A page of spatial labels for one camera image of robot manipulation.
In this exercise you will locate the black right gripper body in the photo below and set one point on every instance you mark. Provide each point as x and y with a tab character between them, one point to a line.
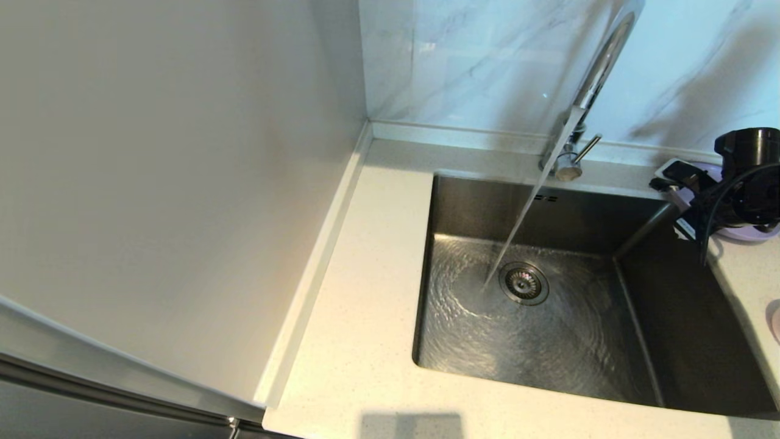
710	207

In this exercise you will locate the purple plastic plate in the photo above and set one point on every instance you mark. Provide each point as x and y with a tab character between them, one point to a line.
740	235

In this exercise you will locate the pale pink bowl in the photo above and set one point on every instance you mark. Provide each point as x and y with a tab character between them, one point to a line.
775	320

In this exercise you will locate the chrome gooseneck faucet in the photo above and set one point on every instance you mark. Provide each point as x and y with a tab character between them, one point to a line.
603	61

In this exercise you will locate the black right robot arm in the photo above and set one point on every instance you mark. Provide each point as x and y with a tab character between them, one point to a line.
755	177

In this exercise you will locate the stainless steel sink basin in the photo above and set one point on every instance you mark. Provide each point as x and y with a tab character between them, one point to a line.
548	353

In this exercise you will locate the round metal drain strainer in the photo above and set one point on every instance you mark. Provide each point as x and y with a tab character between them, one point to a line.
523	284

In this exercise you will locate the tall white cabinet grey front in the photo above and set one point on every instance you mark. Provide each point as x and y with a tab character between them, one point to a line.
152	183

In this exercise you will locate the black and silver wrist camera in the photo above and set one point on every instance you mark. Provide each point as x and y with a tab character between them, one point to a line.
685	177

